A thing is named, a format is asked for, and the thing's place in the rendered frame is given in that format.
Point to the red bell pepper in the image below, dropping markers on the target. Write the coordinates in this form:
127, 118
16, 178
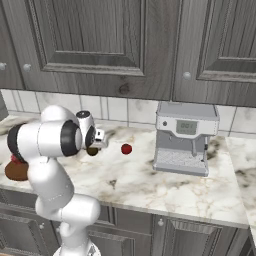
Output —
15, 159

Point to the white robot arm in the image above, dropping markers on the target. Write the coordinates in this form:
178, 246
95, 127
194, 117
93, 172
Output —
50, 186

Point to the grey wooden wall cupboard door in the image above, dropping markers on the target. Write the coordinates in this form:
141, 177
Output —
216, 50
96, 43
8, 40

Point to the grey wooden drawer front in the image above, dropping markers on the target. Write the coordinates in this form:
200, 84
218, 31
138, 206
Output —
15, 200
133, 220

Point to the grey wooden base cupboard door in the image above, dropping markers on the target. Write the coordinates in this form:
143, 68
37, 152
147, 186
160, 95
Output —
196, 238
20, 236
110, 241

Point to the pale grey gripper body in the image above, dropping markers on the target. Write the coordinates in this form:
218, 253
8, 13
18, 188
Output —
100, 144

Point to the dark brown avocado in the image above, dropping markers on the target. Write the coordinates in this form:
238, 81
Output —
92, 152

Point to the red tomato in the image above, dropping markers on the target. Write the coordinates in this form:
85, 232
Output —
126, 149

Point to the silver coffee machine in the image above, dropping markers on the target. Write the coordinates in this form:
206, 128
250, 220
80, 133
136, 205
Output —
183, 146

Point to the round silver cupboard knob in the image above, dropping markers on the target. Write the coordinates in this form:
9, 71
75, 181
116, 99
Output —
186, 75
58, 229
26, 67
160, 222
41, 226
2, 66

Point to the round brown cutting board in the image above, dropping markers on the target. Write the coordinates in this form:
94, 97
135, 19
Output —
16, 171

